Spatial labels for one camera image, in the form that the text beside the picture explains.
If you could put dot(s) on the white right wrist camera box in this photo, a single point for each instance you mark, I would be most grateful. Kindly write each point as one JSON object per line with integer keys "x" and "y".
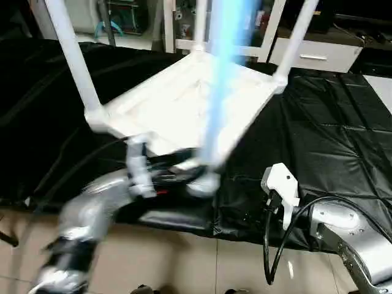
{"x": 280, "y": 184}

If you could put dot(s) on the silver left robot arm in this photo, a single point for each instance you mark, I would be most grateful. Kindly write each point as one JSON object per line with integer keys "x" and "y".
{"x": 92, "y": 208}

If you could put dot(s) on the white glass door cabinet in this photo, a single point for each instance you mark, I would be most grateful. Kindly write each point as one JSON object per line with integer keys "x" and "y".
{"x": 184, "y": 24}

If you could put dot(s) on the black plastic work mat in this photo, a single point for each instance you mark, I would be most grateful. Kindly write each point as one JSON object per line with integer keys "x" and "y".
{"x": 331, "y": 147}

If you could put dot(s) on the dark right robot foot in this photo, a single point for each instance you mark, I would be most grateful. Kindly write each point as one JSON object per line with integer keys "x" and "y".
{"x": 236, "y": 291}

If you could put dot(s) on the white plastic children's table top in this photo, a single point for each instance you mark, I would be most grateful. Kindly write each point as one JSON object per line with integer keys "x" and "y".
{"x": 184, "y": 98}

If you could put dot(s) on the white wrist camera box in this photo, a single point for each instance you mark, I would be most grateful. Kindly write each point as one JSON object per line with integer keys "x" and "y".
{"x": 138, "y": 165}
{"x": 280, "y": 184}

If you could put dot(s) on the teal plastic object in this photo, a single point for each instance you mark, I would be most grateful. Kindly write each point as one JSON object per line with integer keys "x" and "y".
{"x": 116, "y": 27}

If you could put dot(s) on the white side table board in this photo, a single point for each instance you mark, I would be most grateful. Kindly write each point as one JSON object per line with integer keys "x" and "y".
{"x": 383, "y": 92}

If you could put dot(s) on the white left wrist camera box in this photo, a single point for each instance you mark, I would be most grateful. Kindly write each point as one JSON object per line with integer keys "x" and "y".
{"x": 138, "y": 165}

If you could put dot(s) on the white low drawer unit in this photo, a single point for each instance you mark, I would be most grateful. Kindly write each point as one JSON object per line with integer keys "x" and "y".
{"x": 315, "y": 56}

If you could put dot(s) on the dark robot foot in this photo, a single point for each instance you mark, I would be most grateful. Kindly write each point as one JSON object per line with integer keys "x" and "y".
{"x": 144, "y": 290}
{"x": 236, "y": 291}

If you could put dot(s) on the dark left robot foot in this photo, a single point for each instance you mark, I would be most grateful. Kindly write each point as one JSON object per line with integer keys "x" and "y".
{"x": 144, "y": 290}

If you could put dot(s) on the black metal table leg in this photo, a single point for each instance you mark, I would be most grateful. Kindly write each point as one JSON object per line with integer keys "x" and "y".
{"x": 7, "y": 237}

